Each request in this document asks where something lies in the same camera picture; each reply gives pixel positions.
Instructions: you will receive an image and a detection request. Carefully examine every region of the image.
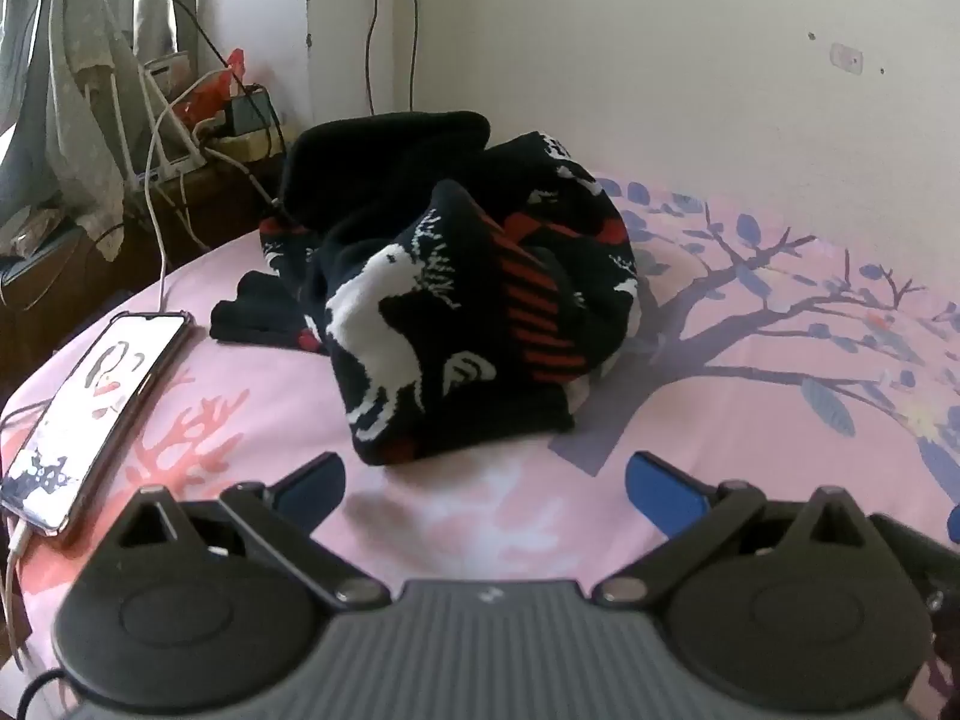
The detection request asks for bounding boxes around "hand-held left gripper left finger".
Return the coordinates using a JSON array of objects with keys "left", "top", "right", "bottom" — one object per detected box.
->
[{"left": 112, "top": 452, "right": 392, "bottom": 608}]

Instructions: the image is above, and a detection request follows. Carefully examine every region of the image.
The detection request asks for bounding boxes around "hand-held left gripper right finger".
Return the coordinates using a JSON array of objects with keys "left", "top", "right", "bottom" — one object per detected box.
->
[{"left": 591, "top": 452, "right": 884, "bottom": 608}]

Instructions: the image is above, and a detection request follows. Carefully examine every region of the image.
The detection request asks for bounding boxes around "black patterned knit sweater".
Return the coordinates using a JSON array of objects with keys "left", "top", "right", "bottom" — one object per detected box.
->
[{"left": 210, "top": 131, "right": 640, "bottom": 467}]

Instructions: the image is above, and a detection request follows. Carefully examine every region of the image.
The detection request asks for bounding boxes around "pink tree-print bed sheet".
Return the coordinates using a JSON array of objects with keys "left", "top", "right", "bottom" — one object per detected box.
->
[{"left": 0, "top": 178, "right": 960, "bottom": 720}]

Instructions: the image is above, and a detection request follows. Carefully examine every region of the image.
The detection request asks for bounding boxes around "smartphone in clear case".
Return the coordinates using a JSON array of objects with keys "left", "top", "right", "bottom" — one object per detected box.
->
[{"left": 0, "top": 310, "right": 196, "bottom": 538}]

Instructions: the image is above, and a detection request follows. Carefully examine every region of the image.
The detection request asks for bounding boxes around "dark wooden nightstand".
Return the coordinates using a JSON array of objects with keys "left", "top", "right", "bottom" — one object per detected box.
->
[{"left": 0, "top": 127, "right": 293, "bottom": 391}]

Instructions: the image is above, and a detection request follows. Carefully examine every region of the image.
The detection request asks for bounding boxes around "plain black garment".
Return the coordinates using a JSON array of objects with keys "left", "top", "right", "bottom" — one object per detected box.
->
[{"left": 279, "top": 111, "right": 492, "bottom": 233}]

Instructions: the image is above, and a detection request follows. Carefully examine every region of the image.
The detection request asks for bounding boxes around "white router with antennas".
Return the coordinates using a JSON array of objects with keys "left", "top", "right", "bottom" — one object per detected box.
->
[{"left": 120, "top": 60, "right": 215, "bottom": 192}]

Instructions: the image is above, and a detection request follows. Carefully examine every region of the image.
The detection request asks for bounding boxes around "dark power adapter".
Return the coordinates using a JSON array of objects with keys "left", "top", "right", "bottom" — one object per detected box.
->
[{"left": 225, "top": 86, "right": 280, "bottom": 140}]

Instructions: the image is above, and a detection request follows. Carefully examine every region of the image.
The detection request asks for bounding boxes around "red plastic bag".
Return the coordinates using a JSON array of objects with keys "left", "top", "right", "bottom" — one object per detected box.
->
[{"left": 180, "top": 49, "right": 252, "bottom": 125}]

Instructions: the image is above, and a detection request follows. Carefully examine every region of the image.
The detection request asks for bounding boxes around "grey hanging cloth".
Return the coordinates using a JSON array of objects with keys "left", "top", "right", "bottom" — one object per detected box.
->
[{"left": 41, "top": 0, "right": 162, "bottom": 262}]

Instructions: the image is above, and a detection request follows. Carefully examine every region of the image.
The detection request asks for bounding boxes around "light window curtain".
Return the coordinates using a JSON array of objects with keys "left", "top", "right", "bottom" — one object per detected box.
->
[{"left": 0, "top": 0, "right": 200, "bottom": 188}]

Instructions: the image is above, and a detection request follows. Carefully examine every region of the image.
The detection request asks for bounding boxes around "white charging cable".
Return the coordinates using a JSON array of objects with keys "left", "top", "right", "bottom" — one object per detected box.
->
[{"left": 0, "top": 64, "right": 226, "bottom": 672}]

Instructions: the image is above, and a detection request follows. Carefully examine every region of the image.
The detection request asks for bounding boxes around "black wall cable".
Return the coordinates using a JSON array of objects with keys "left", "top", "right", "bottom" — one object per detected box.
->
[{"left": 364, "top": 0, "right": 418, "bottom": 117}]

